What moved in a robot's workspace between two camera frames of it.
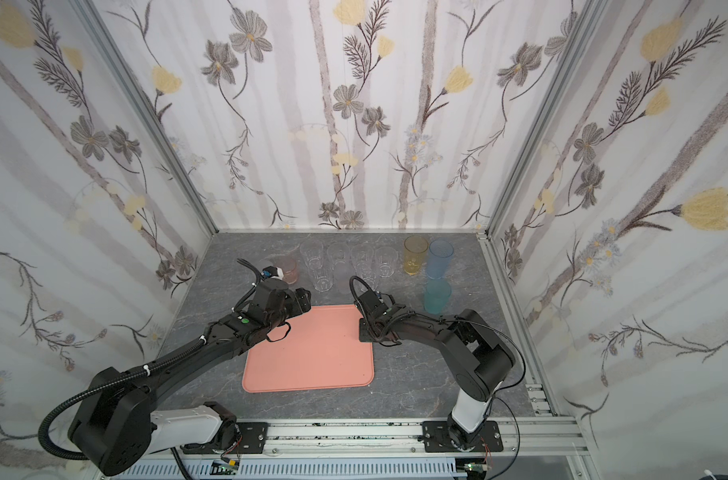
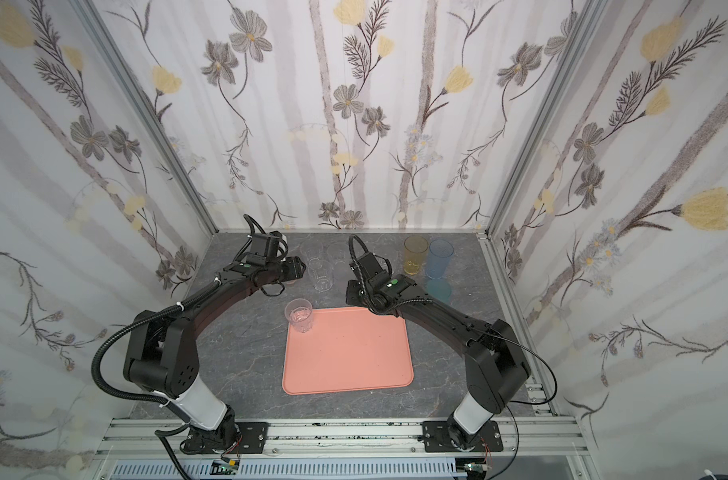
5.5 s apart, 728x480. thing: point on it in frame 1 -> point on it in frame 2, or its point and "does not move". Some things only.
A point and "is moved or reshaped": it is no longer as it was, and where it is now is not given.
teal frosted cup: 435,295 does not move
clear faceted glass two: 338,252 does not move
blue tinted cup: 440,252 does not move
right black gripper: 367,309 -> 357,295
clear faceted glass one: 311,251 does not move
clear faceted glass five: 322,274 does not move
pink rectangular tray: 323,350 is moved or reshaped
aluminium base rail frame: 402,439 does not move
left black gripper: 295,301 -> 292,267
